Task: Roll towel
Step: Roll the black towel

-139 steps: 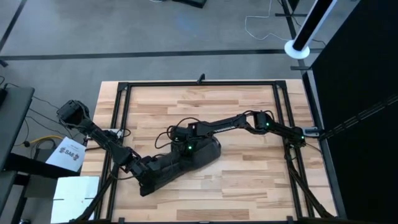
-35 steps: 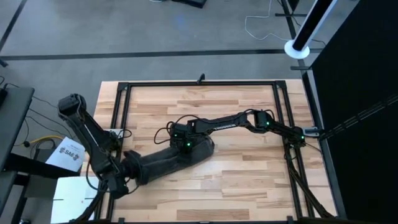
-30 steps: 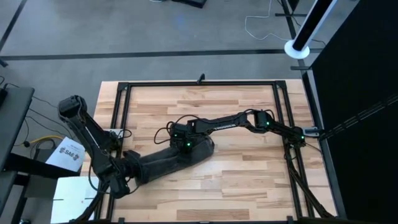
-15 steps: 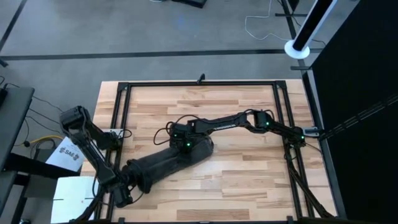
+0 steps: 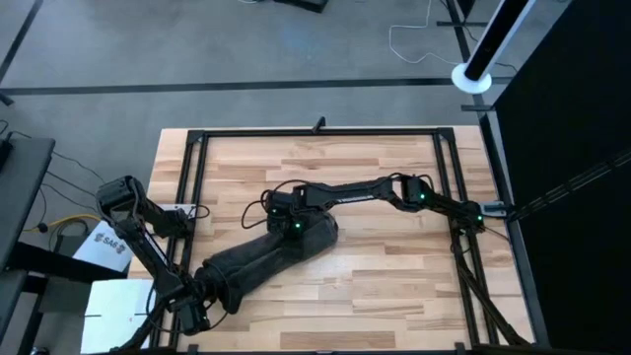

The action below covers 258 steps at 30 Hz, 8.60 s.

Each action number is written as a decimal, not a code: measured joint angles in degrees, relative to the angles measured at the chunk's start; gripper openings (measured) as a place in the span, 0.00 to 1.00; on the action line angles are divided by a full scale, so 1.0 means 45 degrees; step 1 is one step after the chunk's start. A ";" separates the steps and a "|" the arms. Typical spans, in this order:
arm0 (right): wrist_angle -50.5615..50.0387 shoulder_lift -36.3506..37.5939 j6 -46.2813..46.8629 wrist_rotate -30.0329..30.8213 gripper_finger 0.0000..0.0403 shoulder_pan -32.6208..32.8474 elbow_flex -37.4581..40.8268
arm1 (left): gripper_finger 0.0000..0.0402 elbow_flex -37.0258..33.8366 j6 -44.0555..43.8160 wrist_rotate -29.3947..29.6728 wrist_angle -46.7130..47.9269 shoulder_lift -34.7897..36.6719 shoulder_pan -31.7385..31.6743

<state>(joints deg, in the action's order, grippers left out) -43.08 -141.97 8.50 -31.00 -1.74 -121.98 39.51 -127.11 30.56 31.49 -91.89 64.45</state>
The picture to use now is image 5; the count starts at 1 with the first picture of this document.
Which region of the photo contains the yellow floor cable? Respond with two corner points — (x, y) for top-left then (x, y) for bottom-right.
(22, 213), (103, 235)

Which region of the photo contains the black desk leg frame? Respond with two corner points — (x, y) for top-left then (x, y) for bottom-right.
(0, 241), (130, 355)

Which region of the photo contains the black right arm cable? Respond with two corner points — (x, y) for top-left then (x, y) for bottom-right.
(240, 177), (311, 232)

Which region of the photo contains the dark grey terry towel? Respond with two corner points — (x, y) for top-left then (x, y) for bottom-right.
(194, 211), (340, 316)

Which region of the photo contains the black floor cable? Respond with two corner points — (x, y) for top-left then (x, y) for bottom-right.
(50, 150), (107, 184)
(42, 170), (103, 212)

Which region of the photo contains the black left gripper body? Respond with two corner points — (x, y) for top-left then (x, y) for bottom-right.
(165, 278), (204, 310)

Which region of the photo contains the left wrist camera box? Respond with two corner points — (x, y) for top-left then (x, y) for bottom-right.
(177, 299), (212, 337)

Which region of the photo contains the black metal table frame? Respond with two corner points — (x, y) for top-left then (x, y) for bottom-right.
(110, 126), (533, 355)

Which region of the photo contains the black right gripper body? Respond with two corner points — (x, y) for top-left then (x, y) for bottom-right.
(268, 210), (315, 246)

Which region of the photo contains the white printed paper sheet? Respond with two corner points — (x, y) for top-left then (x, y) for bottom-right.
(72, 231), (133, 273)

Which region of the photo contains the black floor equipment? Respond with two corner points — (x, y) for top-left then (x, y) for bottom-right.
(272, 0), (329, 14)

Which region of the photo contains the black and white pole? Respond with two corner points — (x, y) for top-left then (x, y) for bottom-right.
(450, 0), (536, 95)

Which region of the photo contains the white floor cable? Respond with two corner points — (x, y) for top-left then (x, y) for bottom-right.
(386, 0), (462, 66)

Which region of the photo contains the black partition wall panel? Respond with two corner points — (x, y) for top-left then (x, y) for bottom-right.
(476, 0), (631, 355)

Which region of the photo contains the dark grey side desk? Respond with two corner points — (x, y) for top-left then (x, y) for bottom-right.
(0, 133), (56, 275)

